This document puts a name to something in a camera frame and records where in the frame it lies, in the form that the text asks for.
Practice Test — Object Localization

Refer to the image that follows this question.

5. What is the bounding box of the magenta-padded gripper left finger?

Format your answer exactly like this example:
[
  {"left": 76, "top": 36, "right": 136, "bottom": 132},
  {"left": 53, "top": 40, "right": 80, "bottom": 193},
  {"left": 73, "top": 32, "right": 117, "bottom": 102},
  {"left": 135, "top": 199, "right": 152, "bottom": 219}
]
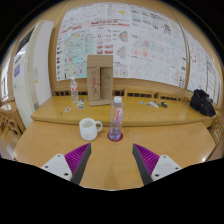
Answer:
[{"left": 40, "top": 143, "right": 92, "bottom": 186}]

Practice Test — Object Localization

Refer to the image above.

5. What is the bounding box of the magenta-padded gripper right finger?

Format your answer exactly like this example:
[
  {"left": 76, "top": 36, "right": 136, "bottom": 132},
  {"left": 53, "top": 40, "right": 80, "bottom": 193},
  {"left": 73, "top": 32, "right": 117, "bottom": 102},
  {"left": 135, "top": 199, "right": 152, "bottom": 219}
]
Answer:
[{"left": 131, "top": 143, "right": 183, "bottom": 187}]

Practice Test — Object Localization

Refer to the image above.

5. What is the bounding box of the small white flat object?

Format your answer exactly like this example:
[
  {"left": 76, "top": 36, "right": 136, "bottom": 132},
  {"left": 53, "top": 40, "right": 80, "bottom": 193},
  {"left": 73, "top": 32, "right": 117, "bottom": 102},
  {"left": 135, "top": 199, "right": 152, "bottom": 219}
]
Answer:
[{"left": 148, "top": 100, "right": 161, "bottom": 109}]

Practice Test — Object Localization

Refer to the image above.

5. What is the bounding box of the white standing air conditioner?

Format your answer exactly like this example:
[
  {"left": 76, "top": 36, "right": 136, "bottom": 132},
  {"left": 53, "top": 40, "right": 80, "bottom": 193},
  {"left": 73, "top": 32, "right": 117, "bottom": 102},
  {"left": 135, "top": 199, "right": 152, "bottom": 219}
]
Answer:
[{"left": 12, "top": 19, "right": 55, "bottom": 129}]

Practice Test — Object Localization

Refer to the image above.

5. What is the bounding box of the flat round red coaster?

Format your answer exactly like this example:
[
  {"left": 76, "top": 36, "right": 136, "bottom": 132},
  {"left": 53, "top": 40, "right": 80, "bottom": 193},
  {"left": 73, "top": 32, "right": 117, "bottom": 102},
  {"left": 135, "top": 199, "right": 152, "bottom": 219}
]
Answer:
[{"left": 107, "top": 132, "right": 124, "bottom": 143}]

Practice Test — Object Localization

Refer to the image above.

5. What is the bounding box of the large printed wall poster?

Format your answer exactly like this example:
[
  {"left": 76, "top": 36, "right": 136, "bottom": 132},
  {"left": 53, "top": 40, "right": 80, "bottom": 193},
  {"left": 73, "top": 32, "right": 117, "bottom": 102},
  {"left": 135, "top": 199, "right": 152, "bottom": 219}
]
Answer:
[{"left": 55, "top": 2, "right": 188, "bottom": 89}]

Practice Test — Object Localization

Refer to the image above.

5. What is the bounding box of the tall brown cardboard box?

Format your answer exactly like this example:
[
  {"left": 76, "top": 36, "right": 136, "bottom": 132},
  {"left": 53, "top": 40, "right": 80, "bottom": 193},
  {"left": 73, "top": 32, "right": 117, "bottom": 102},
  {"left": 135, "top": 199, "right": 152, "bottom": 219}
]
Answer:
[{"left": 86, "top": 54, "right": 114, "bottom": 107}]

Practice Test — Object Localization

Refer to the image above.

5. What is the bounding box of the narrow printed wall poster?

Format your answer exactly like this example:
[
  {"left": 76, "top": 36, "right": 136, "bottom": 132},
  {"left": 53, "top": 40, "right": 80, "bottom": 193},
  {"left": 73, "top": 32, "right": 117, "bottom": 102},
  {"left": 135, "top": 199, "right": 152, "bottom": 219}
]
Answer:
[{"left": 182, "top": 29, "right": 218, "bottom": 98}]

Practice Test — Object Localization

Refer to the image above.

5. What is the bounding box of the white ceramic mug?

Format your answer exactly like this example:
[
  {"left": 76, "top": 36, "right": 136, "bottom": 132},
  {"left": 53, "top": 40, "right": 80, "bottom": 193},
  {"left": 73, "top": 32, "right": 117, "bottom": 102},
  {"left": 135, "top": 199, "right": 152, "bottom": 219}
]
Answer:
[{"left": 78, "top": 117, "right": 104, "bottom": 142}]

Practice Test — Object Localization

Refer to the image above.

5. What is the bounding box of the clear plastic water bottle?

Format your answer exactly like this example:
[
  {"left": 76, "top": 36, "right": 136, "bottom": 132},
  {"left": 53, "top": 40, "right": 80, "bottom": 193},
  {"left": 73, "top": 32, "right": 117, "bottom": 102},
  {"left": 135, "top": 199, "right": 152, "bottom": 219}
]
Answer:
[{"left": 108, "top": 95, "right": 125, "bottom": 141}]

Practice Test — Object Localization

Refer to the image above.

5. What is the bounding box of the small blue-white card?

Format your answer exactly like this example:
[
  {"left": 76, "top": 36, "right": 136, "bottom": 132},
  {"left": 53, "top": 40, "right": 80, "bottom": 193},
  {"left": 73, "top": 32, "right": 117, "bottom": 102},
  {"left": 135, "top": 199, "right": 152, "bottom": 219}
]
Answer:
[{"left": 76, "top": 99, "right": 87, "bottom": 110}]

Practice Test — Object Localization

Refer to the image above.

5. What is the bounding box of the small red-labelled plastic bottle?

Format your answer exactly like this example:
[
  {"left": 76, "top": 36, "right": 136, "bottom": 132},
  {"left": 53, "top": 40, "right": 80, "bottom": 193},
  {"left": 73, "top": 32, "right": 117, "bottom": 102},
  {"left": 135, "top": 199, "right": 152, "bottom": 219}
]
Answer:
[{"left": 69, "top": 77, "right": 80, "bottom": 104}]

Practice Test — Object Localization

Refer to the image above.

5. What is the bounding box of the black bag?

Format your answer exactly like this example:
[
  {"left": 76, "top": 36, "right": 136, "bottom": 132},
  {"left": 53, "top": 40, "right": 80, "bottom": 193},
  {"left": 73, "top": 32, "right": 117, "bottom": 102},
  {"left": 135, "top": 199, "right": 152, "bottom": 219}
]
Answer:
[{"left": 189, "top": 88, "right": 217, "bottom": 118}]

